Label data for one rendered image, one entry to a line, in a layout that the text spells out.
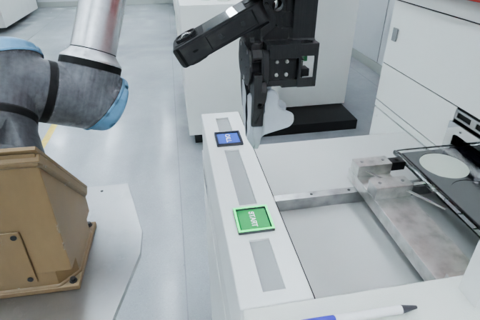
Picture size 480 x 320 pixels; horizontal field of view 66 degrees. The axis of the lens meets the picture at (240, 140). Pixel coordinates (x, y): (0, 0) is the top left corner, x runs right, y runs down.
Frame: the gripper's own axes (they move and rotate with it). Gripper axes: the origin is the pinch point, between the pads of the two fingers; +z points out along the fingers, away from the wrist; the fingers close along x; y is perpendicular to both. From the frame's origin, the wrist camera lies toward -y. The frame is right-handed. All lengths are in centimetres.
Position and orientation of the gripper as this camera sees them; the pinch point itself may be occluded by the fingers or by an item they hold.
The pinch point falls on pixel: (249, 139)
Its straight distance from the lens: 50.2
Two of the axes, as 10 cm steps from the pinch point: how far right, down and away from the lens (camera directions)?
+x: -1.8, -4.9, 8.6
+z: 0.0, 8.7, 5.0
